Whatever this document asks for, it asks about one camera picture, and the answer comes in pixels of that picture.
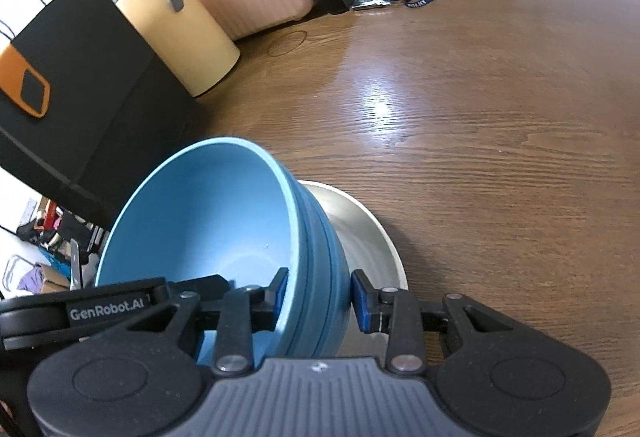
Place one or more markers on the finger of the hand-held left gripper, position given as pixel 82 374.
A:
pixel 205 287

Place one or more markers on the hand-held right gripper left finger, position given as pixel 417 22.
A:
pixel 281 292

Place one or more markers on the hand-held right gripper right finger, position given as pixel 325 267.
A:
pixel 361 304

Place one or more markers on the cream round plate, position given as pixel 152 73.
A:
pixel 370 237

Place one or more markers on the black paper bag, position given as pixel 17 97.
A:
pixel 100 107

